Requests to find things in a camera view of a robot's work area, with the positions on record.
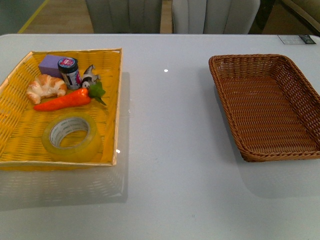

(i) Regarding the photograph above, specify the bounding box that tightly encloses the purple block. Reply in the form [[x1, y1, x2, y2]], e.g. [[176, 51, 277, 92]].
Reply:
[[38, 54, 63, 79]]

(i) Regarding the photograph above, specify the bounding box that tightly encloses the orange toy carrot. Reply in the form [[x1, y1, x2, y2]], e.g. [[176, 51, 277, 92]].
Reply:
[[33, 82, 106, 112]]

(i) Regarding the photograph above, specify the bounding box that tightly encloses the brown sofa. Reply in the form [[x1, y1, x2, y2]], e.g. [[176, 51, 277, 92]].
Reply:
[[262, 0, 320, 36]]

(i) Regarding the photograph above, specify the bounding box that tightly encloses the black white animal figurine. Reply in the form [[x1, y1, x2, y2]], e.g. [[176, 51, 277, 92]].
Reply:
[[81, 64, 101, 89]]

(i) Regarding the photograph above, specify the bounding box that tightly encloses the dark jar with pink lid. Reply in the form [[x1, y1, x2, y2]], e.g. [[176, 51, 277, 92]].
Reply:
[[57, 57, 82, 90]]

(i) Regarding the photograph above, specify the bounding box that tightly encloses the left grey upholstered chair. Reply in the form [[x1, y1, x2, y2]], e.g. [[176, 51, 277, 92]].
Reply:
[[86, 0, 162, 34]]

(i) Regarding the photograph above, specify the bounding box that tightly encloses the yellow clear tape roll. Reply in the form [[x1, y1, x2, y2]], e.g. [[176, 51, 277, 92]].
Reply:
[[42, 112, 102, 163]]

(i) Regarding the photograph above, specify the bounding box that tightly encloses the grey upholstered chair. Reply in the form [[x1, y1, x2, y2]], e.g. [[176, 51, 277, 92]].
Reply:
[[171, 0, 261, 35], [86, 0, 162, 34]]

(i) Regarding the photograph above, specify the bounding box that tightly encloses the yellow woven basket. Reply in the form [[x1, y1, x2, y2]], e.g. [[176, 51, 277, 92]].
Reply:
[[0, 48, 123, 171]]

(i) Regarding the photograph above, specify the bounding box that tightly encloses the right grey upholstered chair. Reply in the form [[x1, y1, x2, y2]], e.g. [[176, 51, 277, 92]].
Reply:
[[171, 0, 261, 35]]

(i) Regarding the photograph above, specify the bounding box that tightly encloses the brown wicker basket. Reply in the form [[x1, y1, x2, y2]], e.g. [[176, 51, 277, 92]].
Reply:
[[208, 54, 320, 162]]

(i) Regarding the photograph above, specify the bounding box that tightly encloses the label sticker on table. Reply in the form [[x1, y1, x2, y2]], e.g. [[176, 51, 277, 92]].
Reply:
[[278, 34, 316, 45]]

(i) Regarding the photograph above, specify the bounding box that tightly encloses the toy croissant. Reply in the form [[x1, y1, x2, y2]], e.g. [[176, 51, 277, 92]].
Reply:
[[26, 74, 67, 105]]

